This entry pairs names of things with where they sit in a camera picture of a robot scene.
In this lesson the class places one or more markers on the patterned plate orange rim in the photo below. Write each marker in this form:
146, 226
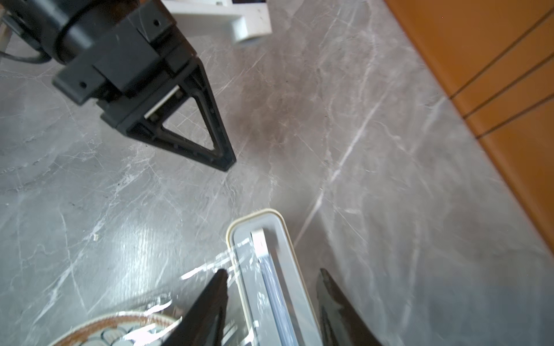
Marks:
124, 328

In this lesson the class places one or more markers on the white plastic wrap dispenser box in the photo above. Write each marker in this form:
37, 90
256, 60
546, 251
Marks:
274, 298

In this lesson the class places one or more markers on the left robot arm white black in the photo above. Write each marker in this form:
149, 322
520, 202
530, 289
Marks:
61, 30

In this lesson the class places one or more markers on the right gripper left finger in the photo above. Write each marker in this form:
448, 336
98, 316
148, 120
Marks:
204, 323

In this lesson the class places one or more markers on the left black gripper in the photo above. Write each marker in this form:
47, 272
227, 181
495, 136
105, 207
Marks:
149, 82

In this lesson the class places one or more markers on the clear plastic wrap sheet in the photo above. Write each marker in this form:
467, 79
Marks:
175, 297

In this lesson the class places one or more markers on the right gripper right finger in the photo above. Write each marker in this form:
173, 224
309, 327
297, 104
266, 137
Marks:
340, 324

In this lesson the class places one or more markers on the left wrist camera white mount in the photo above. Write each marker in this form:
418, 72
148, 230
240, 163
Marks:
241, 21

